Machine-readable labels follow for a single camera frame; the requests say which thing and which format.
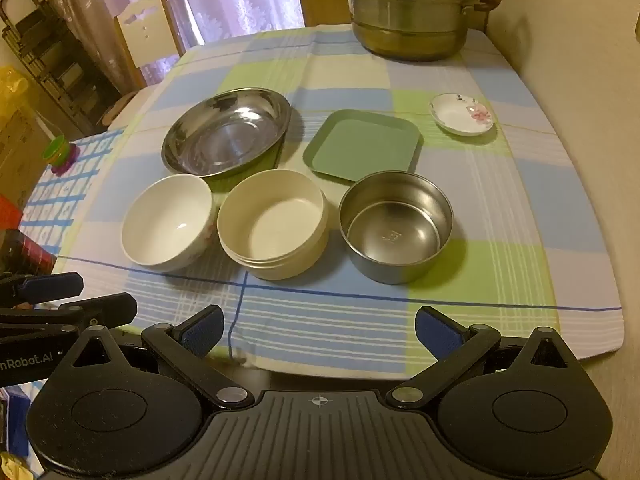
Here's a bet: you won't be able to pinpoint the yellow plastic bag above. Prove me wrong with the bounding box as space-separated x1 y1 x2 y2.
0 65 33 121

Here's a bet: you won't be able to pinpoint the blue patterned white cloth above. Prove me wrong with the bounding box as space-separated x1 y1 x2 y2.
20 127 126 261

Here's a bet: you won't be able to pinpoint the cream plastic bowl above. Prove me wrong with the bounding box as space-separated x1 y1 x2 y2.
216 170 331 281

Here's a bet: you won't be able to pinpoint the colourful stacking cups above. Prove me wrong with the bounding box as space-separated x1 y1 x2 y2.
44 135 81 177

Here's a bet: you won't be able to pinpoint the large stainless steel plate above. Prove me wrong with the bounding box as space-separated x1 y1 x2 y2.
161 87 293 181

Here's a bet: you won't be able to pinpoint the white ceramic bowl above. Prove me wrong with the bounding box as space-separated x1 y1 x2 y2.
121 174 218 271

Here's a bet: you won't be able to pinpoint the dark bottle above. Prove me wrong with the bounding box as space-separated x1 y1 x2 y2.
0 229 58 273

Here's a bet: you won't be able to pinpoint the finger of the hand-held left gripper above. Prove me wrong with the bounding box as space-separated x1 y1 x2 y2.
0 271 85 307
0 292 139 334

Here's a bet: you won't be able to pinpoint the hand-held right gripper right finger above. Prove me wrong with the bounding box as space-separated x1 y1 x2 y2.
385 305 582 411

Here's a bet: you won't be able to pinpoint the small floral saucer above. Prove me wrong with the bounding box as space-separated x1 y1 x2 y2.
428 93 497 137

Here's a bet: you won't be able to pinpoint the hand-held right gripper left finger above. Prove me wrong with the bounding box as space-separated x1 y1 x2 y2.
64 304 256 411

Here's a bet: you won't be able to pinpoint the white wooden chair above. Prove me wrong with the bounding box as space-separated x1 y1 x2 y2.
102 0 186 131

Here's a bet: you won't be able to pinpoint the red basket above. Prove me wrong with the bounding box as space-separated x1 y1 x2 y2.
0 195 23 231

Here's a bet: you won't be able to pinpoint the stainless steel steamer pot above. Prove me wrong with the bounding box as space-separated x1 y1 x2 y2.
320 0 503 63

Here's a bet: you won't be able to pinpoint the stainless steel bowl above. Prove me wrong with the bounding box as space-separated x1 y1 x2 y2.
338 171 455 285

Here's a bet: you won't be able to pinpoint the green square plate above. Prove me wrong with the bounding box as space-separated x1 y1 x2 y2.
302 109 423 182

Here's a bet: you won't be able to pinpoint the cardboard box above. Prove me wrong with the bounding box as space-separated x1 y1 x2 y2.
0 107 51 206

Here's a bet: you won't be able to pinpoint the black folding ladder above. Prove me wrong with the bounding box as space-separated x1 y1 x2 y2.
0 0 123 131

